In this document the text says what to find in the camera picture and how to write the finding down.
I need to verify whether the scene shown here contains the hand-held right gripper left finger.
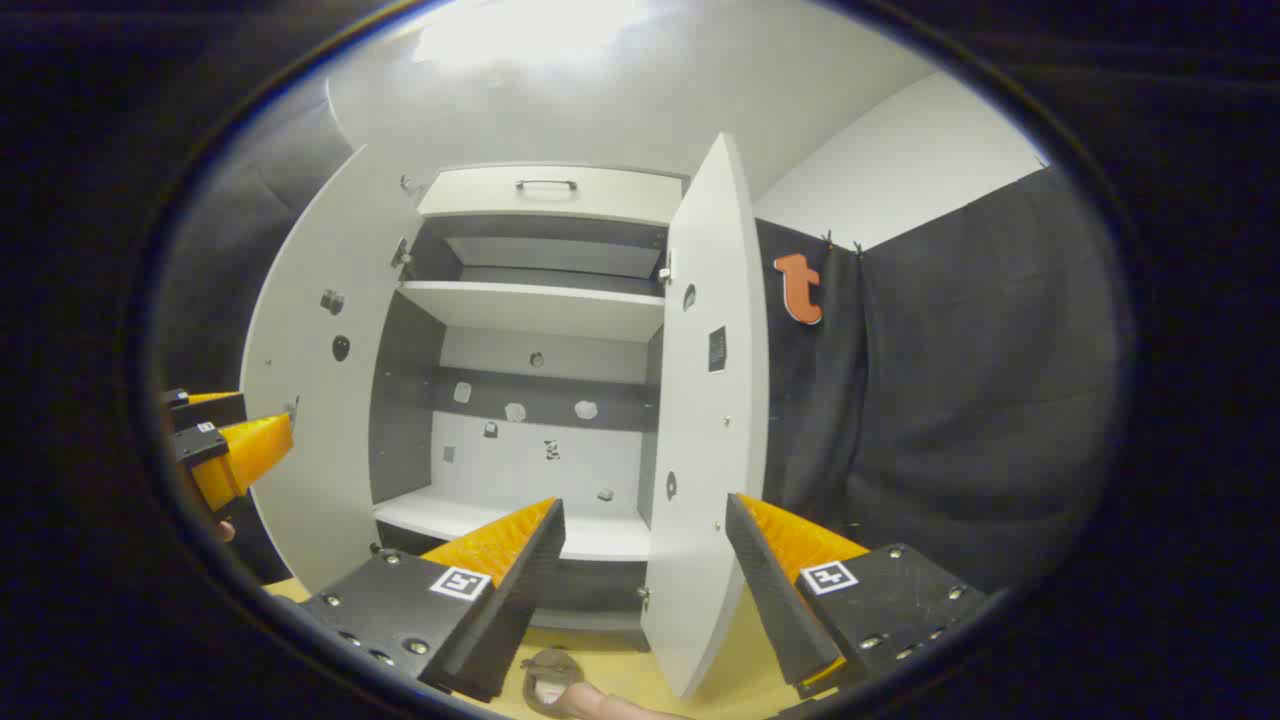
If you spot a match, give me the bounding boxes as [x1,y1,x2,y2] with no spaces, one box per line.
[298,497,567,704]

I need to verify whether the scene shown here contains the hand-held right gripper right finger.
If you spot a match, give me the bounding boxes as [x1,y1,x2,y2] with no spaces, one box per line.
[724,492,989,701]

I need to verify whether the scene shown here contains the brown fuzzy shoe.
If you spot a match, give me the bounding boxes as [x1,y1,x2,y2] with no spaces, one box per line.
[520,648,593,719]

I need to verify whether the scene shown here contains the white shoe cabinet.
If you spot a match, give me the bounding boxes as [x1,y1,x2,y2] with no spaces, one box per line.
[368,165,693,651]

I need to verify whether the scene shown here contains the white cabinet shelf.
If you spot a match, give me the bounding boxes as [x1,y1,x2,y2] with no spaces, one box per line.
[373,487,653,561]
[398,280,667,343]

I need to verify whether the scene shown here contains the dark grey cabinet shelf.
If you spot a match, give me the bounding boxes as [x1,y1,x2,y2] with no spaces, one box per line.
[380,522,651,633]

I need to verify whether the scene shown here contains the white cabinet drawer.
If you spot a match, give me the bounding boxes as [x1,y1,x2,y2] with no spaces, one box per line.
[417,166,687,227]

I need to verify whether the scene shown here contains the black backdrop cloth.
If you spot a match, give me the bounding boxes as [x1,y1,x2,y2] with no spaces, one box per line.
[150,80,1136,601]

